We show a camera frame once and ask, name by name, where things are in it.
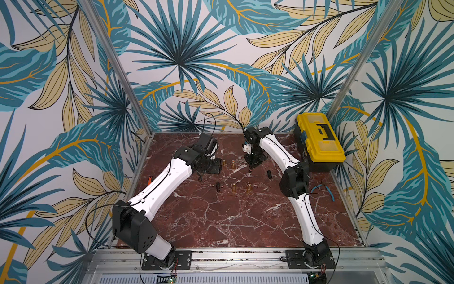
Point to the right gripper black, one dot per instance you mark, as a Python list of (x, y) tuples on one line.
[(252, 158)]

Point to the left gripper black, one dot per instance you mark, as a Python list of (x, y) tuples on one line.
[(217, 168)]

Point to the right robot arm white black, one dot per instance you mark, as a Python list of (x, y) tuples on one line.
[(261, 144)]

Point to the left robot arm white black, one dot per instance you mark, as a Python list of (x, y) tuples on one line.
[(131, 220)]

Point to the yellow black toolbox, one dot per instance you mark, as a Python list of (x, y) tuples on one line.
[(317, 142)]

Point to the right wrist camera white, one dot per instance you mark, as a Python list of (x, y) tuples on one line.
[(247, 148)]

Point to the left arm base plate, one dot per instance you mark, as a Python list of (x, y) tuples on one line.
[(180, 260)]

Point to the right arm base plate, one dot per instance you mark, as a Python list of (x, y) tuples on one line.
[(301, 259)]

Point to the aluminium frame rail front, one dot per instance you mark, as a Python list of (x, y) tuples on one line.
[(354, 265)]

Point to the aluminium corner post right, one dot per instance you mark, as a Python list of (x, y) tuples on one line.
[(370, 45)]

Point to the aluminium corner post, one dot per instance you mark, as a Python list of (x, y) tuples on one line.
[(105, 41), (370, 45)]

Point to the aluminium corner post left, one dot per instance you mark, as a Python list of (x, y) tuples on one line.
[(105, 41)]

